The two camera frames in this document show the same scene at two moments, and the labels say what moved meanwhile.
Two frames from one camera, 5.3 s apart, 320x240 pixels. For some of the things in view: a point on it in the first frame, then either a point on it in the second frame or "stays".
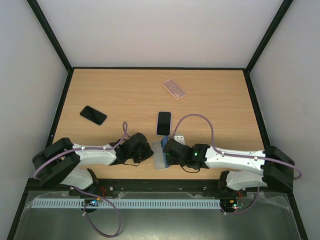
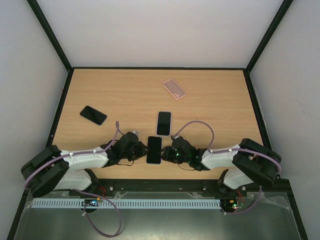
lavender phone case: (170, 125) stays
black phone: (93, 115) stays
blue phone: (163, 142) to (154, 146)
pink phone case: (172, 87) stays
